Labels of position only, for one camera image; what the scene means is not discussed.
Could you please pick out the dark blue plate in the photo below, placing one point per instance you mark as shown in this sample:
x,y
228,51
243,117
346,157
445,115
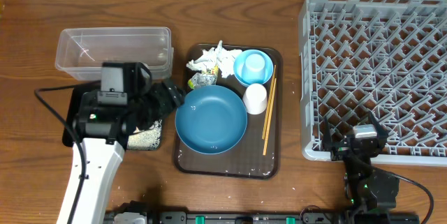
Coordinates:
x,y
212,120

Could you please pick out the wooden chopstick right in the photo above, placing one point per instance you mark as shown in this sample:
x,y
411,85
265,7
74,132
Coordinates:
x,y
269,117

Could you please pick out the brown serving tray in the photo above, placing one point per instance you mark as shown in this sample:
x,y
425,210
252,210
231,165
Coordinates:
x,y
246,159

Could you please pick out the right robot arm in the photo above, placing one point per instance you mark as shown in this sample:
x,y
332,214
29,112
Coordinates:
x,y
372,193

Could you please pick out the crumpled white tissue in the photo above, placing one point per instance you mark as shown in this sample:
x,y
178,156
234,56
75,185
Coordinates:
x,y
216,57

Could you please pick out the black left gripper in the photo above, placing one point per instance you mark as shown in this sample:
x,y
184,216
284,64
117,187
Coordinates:
x,y
158,88

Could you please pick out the clear plastic container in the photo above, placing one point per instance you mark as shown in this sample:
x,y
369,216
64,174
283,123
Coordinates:
x,y
82,51

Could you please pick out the black plastic tray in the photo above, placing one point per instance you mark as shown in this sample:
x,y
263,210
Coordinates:
x,y
76,97

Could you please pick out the light blue bowl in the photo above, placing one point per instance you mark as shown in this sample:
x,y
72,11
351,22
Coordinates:
x,y
239,62

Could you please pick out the wooden chopstick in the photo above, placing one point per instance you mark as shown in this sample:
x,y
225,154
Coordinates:
x,y
267,112
269,117

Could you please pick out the light blue cup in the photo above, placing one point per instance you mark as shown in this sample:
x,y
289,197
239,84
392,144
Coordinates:
x,y
253,70

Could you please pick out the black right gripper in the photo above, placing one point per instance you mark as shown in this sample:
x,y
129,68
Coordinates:
x,y
340,148

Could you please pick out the white pink cup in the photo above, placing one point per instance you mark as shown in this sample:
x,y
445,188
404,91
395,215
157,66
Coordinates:
x,y
255,99

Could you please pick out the pile of white rice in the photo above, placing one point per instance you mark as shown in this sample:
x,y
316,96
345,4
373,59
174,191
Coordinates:
x,y
146,140

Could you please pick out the grey dishwasher rack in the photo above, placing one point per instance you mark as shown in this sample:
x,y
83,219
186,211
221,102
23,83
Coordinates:
x,y
380,57

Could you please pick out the yellow pandan cake wrapper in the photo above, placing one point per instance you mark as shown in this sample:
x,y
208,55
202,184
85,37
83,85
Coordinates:
x,y
204,78

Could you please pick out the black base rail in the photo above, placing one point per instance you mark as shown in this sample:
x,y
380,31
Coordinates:
x,y
138,212

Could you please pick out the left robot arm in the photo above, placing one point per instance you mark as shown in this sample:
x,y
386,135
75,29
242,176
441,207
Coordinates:
x,y
94,166

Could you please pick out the wooden chopstick left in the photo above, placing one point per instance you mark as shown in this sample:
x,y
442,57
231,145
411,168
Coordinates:
x,y
267,112

